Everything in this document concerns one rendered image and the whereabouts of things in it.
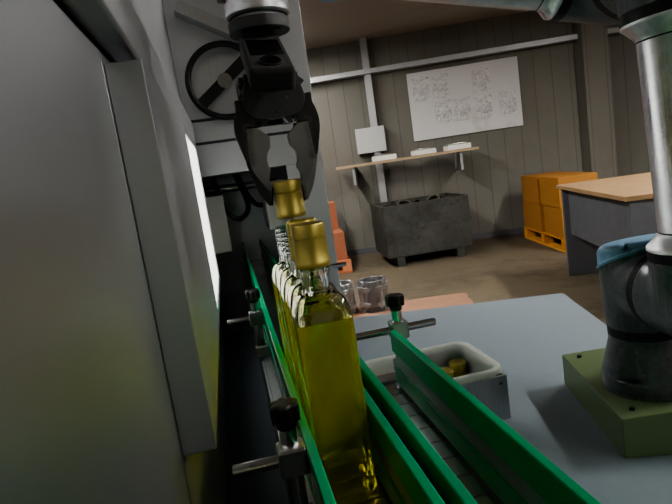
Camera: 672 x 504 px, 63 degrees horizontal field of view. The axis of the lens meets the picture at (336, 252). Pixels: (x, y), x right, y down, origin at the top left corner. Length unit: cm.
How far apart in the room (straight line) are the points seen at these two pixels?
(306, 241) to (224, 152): 112
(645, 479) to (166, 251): 68
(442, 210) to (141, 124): 594
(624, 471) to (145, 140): 74
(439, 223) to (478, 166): 145
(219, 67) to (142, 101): 117
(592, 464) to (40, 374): 79
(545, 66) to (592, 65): 56
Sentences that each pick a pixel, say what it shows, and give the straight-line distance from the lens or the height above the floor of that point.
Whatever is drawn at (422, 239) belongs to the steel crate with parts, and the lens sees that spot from 632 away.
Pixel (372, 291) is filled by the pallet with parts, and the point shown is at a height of 32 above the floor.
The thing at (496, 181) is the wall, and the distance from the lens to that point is 759.
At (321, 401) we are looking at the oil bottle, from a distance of 56.
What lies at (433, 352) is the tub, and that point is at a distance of 110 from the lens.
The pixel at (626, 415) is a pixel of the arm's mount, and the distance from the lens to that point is 91.
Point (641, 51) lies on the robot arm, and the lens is 79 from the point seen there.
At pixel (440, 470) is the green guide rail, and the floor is 96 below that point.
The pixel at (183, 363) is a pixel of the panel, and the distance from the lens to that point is 51.
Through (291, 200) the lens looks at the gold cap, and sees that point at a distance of 64.
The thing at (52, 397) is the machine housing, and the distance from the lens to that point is 24.
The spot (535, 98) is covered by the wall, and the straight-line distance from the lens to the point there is 773.
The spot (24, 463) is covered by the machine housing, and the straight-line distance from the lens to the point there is 21.
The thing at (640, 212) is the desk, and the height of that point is 69.
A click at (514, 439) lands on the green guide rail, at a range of 51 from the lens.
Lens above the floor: 121
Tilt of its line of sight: 9 degrees down
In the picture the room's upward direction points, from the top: 8 degrees counter-clockwise
